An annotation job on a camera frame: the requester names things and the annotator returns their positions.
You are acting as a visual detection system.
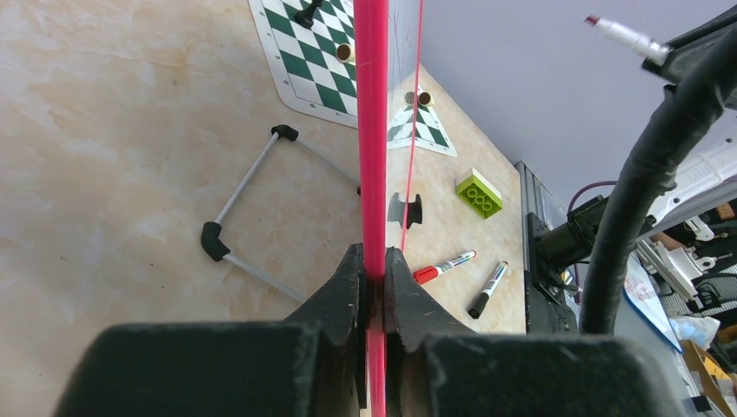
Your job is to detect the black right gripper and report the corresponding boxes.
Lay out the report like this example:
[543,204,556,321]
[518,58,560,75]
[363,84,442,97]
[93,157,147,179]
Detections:
[641,5,736,84]

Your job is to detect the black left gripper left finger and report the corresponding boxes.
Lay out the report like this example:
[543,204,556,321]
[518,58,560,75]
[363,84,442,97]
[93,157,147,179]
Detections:
[54,244,366,416]

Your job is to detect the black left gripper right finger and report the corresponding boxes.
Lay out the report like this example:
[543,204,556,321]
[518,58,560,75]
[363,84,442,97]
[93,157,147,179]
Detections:
[384,248,686,416]

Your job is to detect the purple cap whiteboard marker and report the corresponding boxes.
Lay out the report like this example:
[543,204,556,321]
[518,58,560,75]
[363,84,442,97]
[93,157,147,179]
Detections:
[584,15,673,65]

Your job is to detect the pink framed whiteboard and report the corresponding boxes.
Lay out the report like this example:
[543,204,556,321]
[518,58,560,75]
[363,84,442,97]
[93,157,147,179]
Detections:
[355,1,424,416]

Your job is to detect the black cap whiteboard marker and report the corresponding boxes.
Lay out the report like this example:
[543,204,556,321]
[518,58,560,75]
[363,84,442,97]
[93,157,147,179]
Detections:
[467,261,508,319]

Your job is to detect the red cap whiteboard marker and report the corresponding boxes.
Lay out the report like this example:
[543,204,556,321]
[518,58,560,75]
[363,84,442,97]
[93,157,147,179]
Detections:
[413,250,477,285]

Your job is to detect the green white toy brick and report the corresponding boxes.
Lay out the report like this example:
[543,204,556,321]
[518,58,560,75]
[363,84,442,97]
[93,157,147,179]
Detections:
[455,168,503,220]

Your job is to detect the green white chessboard mat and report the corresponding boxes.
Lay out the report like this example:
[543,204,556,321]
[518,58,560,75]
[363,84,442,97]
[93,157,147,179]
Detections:
[249,0,457,157]

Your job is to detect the white chess piece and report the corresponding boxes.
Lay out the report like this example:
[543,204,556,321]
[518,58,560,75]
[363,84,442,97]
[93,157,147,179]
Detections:
[335,43,355,63]

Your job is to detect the black chess piece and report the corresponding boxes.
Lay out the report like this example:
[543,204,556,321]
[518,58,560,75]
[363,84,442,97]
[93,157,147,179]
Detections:
[294,0,323,30]

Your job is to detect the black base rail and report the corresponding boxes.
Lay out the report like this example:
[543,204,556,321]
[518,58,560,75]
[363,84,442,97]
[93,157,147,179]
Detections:
[515,161,578,334]

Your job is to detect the white wire whiteboard stand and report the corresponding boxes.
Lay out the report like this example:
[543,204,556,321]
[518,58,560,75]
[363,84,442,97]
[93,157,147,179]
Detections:
[200,124,362,304]

